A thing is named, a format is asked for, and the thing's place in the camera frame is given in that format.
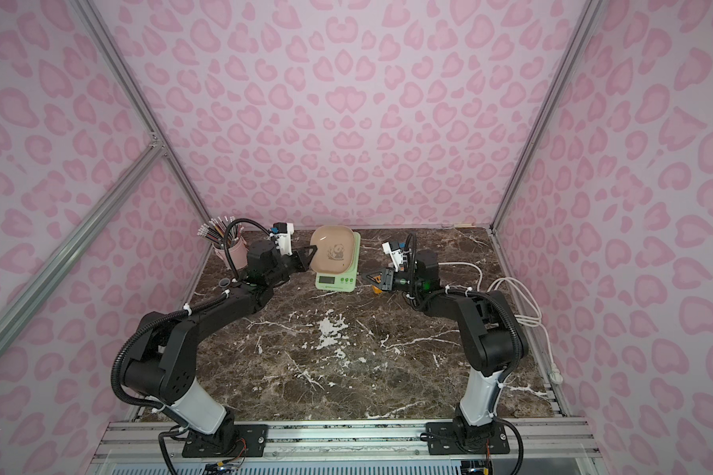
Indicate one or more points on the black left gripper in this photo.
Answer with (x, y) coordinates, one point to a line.
(297, 258)

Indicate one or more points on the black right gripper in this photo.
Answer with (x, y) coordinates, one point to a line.
(390, 279)

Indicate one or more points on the green electronic kitchen scale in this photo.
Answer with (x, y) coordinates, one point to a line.
(345, 282)

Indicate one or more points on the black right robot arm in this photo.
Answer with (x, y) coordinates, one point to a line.
(425, 265)

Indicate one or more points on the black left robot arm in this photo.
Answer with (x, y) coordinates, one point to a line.
(156, 366)

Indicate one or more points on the pink pencil cup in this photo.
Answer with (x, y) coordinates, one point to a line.
(238, 252)

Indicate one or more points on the bundle of coloured pencils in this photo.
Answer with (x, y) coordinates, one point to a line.
(218, 232)

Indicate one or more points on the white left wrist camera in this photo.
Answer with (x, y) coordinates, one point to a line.
(281, 234)

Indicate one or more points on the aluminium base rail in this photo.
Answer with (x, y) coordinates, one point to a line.
(533, 446)

